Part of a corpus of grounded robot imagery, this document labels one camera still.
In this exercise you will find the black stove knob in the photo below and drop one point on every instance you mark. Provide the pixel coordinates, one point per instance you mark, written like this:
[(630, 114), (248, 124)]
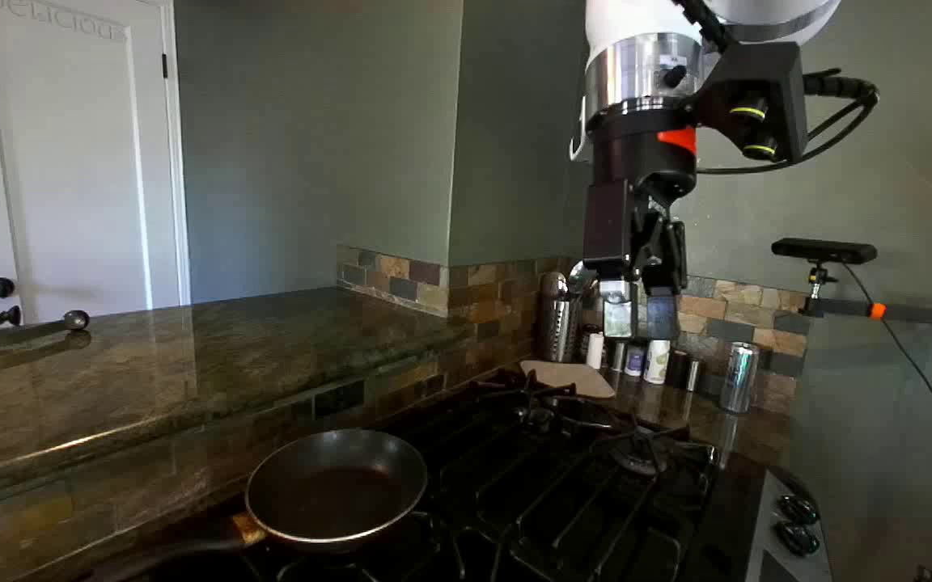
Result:
[(797, 539), (800, 510)]

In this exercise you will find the black frying pan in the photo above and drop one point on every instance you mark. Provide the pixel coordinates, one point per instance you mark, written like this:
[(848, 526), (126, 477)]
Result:
[(336, 489)]

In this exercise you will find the black stereo camera bar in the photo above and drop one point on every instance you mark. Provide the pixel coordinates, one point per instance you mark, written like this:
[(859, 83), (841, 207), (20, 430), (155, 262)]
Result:
[(822, 251)]

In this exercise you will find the dark glass bottle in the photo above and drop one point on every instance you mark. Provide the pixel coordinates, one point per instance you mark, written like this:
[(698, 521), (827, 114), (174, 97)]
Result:
[(688, 374)]

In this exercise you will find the small white cylinder container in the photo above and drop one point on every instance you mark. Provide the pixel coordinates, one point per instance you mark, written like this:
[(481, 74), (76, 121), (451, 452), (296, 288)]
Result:
[(592, 350)]

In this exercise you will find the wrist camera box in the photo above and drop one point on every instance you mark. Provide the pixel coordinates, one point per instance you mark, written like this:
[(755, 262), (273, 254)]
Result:
[(760, 97)]

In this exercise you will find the black gas stove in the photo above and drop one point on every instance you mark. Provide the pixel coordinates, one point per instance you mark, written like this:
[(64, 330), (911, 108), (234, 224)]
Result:
[(551, 485)]

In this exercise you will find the white plastic bottle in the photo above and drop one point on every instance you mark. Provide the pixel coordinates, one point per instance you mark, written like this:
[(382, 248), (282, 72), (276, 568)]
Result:
[(657, 363)]

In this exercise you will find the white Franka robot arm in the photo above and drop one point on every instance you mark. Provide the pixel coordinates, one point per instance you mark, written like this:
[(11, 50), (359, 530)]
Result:
[(637, 28)]

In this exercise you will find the steel utensil canister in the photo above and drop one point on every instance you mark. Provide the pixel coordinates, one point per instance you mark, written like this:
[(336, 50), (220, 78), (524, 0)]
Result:
[(556, 325)]

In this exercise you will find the white quilted pot holder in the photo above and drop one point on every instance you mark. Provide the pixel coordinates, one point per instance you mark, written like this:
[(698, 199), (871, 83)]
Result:
[(567, 375)]

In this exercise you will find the white door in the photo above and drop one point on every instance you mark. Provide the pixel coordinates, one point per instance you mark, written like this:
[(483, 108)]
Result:
[(64, 163)]

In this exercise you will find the granite raised counter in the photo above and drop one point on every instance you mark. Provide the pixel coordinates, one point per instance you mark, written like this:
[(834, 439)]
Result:
[(163, 375)]

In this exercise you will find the small dark jar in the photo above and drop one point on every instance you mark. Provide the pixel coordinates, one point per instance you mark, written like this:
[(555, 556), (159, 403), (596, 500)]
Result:
[(631, 360)]

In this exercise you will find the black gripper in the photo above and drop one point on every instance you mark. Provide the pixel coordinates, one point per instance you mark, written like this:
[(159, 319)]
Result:
[(617, 227)]

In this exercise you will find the camera mount arm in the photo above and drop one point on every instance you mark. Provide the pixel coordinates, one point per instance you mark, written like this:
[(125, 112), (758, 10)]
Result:
[(907, 315)]

